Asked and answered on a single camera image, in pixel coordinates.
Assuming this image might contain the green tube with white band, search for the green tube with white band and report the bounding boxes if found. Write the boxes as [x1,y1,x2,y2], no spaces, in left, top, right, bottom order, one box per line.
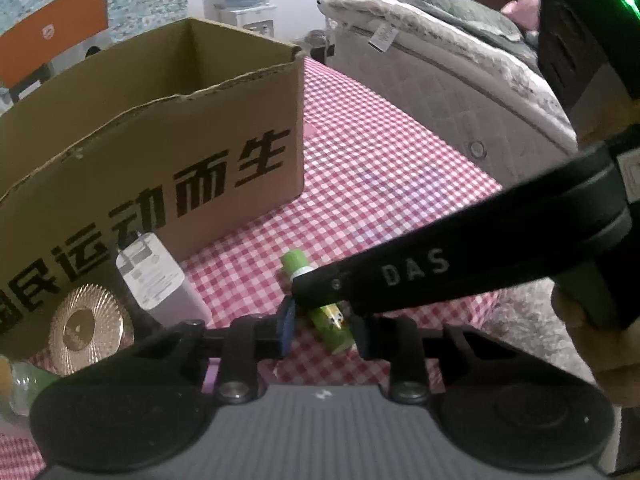
[280,249,357,355]

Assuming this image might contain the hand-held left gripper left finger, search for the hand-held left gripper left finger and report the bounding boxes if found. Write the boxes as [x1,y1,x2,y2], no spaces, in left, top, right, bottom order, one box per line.
[132,298,297,407]

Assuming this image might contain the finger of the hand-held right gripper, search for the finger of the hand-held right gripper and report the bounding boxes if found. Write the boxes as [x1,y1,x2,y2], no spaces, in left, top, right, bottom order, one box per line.
[291,261,362,319]

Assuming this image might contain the pink soft cushion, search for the pink soft cushion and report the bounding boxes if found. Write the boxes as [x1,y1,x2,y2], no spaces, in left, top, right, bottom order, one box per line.
[502,0,542,29]

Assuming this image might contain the white power adapter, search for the white power adapter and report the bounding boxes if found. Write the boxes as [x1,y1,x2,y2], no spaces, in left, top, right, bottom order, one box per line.
[116,232,211,329]

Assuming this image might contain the golden ribbed metal disc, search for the golden ribbed metal disc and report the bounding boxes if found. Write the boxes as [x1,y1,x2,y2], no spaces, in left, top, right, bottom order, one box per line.
[49,282,136,377]

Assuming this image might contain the small dark object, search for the small dark object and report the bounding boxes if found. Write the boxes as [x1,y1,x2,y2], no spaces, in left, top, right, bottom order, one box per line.
[307,30,336,64]

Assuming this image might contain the brown cardboard box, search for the brown cardboard box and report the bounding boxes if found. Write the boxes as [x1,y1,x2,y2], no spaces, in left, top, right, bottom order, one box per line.
[0,16,307,361]

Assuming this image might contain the person's right hand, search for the person's right hand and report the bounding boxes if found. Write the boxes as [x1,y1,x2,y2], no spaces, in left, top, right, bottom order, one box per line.
[551,287,640,413]

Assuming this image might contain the orange printed appliance box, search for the orange printed appliance box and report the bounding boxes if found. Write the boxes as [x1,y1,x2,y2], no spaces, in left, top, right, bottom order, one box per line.
[0,0,110,88]

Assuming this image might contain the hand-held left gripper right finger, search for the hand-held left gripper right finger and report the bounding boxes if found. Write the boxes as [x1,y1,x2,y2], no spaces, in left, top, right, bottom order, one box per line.
[351,314,508,407]

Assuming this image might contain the white quilted mattress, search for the white quilted mattress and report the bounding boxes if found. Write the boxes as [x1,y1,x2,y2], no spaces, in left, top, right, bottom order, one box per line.
[317,0,581,197]

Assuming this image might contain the grey fluffy rug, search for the grey fluffy rug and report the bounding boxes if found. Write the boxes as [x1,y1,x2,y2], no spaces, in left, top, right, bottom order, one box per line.
[492,275,597,387]

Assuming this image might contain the green glass object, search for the green glass object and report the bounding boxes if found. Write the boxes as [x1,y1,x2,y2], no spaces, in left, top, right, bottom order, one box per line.
[0,355,61,418]

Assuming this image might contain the white water dispenser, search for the white water dispenser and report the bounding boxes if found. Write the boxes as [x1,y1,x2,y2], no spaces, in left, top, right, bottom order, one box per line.
[215,2,279,39]

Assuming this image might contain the pink checked tablecloth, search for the pink checked tablecloth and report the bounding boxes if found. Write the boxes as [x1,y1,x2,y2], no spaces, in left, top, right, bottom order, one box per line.
[0,55,504,480]

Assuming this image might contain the grey blanket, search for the grey blanket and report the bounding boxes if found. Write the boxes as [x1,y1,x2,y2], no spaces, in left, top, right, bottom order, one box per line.
[390,0,542,77]

